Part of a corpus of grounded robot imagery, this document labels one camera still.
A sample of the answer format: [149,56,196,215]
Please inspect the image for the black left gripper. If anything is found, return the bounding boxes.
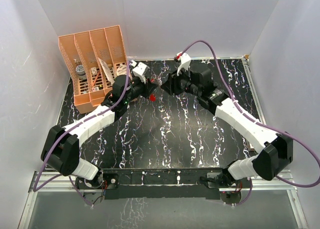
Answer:
[123,76,158,105]

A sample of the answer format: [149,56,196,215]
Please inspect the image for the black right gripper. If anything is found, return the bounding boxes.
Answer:
[161,66,202,97]

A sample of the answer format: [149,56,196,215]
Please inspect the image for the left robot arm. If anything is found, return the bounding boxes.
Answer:
[40,75,158,189]

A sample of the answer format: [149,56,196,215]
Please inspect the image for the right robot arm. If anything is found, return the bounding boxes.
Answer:
[160,63,293,188]

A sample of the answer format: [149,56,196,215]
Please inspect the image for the white packaged card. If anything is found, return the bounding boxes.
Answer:
[98,58,115,85]

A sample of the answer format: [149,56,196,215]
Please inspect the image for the small white box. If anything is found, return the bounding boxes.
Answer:
[90,66,98,76]

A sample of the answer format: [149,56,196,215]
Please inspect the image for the peach plastic desk organizer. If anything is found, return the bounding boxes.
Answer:
[58,25,127,114]

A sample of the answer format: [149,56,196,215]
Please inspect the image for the round metal tin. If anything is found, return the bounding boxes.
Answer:
[75,64,87,80]

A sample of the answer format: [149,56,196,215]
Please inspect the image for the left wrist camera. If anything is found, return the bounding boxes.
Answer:
[130,60,151,84]

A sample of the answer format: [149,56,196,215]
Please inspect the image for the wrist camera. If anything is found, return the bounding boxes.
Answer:
[130,60,151,84]
[174,52,191,76]

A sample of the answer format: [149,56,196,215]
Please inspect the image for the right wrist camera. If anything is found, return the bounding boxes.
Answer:
[174,52,191,76]

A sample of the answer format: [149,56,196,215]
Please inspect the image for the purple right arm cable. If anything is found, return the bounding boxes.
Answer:
[183,40,320,206]

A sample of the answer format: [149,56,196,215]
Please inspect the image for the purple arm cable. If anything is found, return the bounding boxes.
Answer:
[32,61,133,209]
[183,40,320,206]

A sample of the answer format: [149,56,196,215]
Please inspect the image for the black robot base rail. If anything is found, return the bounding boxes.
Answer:
[75,167,251,204]

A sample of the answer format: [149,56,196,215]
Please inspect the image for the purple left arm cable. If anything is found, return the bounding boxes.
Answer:
[32,61,133,209]

